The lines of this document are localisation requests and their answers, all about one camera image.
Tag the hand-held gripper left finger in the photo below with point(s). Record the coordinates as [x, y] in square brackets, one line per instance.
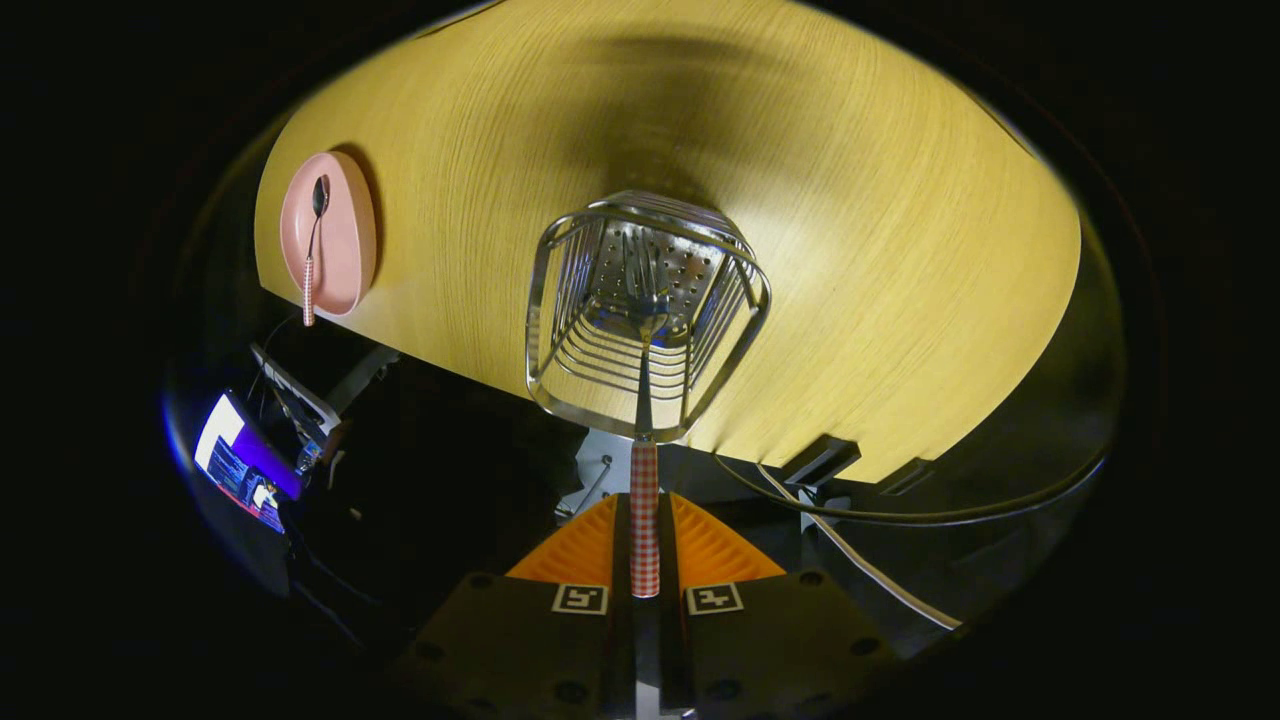
[620, 650]

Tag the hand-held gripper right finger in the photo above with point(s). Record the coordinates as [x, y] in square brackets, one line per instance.
[672, 650]

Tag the black table clamp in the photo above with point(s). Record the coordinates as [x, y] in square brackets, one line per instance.
[820, 458]
[908, 476]

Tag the white angled device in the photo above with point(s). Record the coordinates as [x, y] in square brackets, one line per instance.
[295, 395]

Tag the lit computer screen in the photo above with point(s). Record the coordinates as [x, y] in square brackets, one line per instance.
[235, 460]

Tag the pink plate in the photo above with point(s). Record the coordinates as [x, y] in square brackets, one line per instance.
[348, 250]

